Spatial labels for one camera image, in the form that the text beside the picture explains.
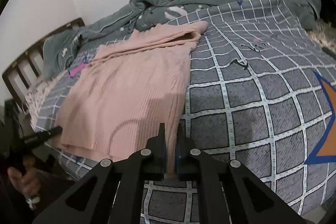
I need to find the black smartphone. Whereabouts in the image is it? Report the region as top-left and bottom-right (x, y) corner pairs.
(322, 47), (336, 60)

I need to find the pink knit sweater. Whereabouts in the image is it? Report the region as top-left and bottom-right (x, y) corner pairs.
(52, 21), (208, 176)

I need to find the dark wooden headboard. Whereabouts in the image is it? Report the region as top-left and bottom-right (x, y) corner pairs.
(2, 18), (85, 112)

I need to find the person's left hand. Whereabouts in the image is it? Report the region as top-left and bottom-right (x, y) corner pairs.
(7, 157), (41, 196)

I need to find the grey-green fleece blanket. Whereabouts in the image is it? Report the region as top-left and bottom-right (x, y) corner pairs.
(43, 0), (321, 80)

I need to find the grey checked star bedcover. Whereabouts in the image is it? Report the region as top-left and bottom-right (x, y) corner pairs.
(31, 0), (336, 224)

